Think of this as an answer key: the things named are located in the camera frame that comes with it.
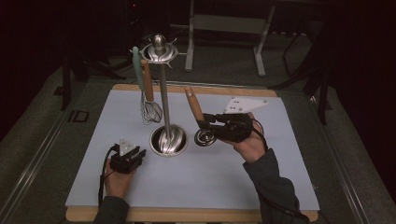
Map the metal floor rail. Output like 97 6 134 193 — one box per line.
311 96 372 224
0 83 90 218

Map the black floor stand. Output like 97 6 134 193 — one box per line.
60 46 125 111
269 15 332 125

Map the grey metal frame stand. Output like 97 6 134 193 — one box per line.
185 0 276 77

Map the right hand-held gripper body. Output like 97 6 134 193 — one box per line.
216 96 269 144

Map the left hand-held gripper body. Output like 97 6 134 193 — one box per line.
110 138 138 175

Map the whisk with green handle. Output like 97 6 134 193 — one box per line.
132 46 163 125

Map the white table mat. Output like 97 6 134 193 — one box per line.
64 89 321 213

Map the steel utensil stand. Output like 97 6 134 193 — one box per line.
138 33 190 158

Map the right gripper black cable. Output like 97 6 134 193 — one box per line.
251 118 309 220

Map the person's right hand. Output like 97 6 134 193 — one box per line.
232 112 268 163

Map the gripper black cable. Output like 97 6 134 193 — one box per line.
251 118 309 220
97 146 120 208

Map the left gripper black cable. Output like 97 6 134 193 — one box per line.
97 146 120 208

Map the steel scoop with wooden handle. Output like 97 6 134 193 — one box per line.
184 87 218 147

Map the person's left hand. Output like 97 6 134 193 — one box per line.
104 160 136 198

